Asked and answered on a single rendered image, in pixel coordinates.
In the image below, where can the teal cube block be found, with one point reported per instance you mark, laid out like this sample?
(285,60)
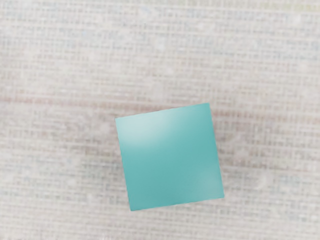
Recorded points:
(170,160)

